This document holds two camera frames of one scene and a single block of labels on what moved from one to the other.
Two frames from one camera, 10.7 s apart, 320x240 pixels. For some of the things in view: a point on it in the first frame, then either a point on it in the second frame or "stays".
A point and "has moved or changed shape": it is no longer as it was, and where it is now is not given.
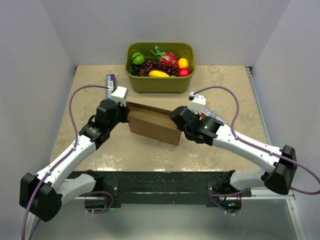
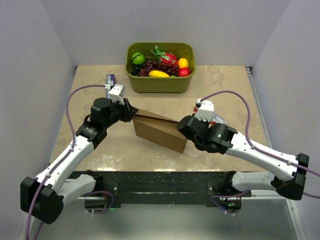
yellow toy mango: [158, 73] stays
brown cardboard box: [153, 123] has moved or changed shape
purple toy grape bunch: [172, 70] stays
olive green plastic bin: [160, 85] stays
